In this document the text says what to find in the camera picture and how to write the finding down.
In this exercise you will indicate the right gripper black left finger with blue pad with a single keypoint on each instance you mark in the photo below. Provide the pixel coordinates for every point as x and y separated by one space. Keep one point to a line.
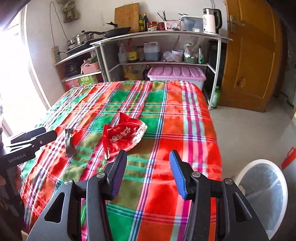
103 187

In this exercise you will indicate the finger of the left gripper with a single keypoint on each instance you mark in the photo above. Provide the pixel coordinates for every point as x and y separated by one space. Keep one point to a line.
38 141
28 135

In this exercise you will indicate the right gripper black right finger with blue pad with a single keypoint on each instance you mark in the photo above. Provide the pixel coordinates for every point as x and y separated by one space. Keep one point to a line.
193 186

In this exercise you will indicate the white trash bin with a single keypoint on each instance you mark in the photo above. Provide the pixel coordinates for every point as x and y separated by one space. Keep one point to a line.
261 196

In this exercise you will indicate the white metal kitchen shelf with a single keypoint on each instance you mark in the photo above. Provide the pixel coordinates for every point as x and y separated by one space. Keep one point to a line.
200 50

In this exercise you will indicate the person left hand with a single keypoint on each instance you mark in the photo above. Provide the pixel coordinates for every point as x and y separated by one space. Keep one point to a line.
17 178

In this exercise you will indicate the small dark foil wrapper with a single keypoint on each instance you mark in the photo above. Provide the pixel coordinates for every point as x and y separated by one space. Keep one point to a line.
69 146

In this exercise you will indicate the plaid tablecloth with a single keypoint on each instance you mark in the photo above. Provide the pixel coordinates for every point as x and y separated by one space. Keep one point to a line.
148 206

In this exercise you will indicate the red snack wrapper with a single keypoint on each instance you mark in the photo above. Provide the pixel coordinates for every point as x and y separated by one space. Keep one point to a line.
123 136

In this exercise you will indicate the translucent bin liner bag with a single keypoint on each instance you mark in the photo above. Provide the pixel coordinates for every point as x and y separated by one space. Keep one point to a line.
266 196

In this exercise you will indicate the green bottle on floor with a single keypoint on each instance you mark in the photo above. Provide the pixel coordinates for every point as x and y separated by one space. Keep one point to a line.
216 97

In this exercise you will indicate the white power strip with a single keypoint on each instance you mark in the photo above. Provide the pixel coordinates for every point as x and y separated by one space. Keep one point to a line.
55 54

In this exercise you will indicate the pink plastic basket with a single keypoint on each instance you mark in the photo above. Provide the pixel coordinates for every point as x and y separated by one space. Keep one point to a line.
88 68

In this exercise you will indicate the pink lid storage box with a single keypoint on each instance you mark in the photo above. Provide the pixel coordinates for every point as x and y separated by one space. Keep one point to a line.
181 73

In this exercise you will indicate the steel pot with lid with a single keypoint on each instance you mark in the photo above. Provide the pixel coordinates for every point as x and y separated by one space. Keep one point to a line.
79 39

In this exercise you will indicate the hanging grey cloth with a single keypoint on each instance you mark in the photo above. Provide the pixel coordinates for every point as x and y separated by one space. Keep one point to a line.
69 10

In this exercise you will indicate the yellow label oil bottle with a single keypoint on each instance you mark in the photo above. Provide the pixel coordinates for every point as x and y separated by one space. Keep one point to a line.
131 52

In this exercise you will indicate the black frying pan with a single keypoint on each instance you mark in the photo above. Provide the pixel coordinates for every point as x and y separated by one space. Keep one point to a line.
116 31

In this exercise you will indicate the wooden door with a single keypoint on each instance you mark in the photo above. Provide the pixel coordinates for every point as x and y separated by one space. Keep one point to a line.
253 55

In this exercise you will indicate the white lidded tub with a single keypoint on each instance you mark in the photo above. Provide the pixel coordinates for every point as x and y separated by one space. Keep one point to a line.
177 55

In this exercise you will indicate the white oil jug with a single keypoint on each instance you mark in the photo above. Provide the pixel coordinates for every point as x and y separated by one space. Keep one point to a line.
151 51

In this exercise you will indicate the wooden cutting board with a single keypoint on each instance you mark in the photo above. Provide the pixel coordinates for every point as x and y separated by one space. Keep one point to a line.
127 16

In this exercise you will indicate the clear plastic container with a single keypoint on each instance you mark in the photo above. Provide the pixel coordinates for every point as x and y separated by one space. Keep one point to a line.
191 24

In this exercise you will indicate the pink utensil holder box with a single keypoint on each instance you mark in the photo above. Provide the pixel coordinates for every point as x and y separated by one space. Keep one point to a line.
172 25

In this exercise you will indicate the dark sauce bottle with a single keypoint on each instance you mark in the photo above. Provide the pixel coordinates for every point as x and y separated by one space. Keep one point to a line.
146 22

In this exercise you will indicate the white electric kettle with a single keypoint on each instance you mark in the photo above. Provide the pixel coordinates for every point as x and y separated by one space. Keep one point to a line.
212 21

